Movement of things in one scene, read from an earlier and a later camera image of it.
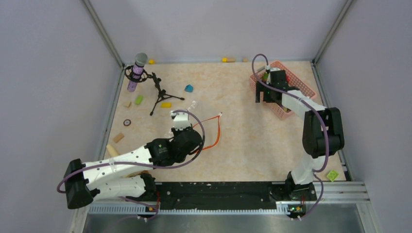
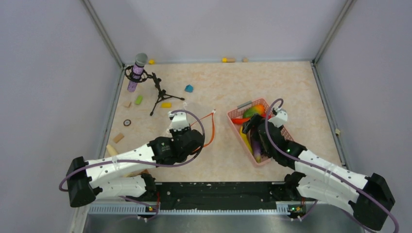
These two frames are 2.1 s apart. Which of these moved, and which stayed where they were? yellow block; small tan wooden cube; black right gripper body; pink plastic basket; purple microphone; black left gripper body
Moved: pink plastic basket; black right gripper body
Stayed: black left gripper body; small tan wooden cube; yellow block; purple microphone
